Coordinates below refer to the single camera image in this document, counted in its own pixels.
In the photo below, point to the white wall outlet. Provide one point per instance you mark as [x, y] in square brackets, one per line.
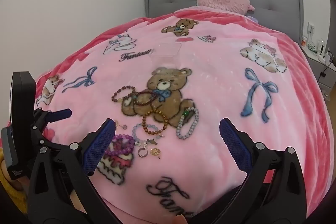
[311, 29]

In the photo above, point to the lavender cloth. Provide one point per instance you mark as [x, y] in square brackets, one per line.
[252, 19]

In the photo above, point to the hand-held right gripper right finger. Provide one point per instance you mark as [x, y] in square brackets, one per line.
[236, 146]

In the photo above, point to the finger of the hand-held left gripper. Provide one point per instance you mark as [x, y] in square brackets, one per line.
[61, 113]
[53, 140]

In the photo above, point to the pink printed blanket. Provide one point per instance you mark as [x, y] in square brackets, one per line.
[223, 82]

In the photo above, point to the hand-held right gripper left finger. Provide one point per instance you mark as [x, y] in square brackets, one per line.
[97, 146]

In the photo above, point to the clear plastic box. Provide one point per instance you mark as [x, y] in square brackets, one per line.
[165, 52]

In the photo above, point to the small gold earring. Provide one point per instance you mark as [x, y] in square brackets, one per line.
[117, 123]

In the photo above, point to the person's left forearm yellow sleeve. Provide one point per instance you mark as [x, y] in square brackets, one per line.
[10, 195]

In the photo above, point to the gold round pendant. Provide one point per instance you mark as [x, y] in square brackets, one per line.
[155, 152]

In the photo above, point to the small bronze charm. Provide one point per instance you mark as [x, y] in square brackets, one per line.
[151, 140]

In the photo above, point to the grey nightstand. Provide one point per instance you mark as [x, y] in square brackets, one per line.
[317, 69]

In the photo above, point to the small orange label jar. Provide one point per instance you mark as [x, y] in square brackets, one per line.
[304, 42]

